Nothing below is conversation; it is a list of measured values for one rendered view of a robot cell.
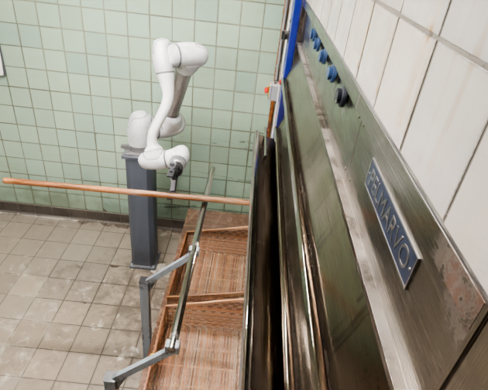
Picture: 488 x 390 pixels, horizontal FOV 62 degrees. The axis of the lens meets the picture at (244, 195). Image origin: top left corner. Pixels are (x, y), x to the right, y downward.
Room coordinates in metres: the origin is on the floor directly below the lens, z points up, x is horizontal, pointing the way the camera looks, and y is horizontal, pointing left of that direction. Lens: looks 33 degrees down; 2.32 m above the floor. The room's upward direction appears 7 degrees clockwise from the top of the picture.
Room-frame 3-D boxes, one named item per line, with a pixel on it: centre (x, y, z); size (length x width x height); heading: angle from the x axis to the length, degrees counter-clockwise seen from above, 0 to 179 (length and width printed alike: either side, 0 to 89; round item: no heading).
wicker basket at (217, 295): (1.71, 0.09, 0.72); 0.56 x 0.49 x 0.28; 0
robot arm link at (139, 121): (2.46, 0.73, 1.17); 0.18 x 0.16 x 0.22; 128
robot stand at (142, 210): (2.45, 0.73, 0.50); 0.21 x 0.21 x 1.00; 1
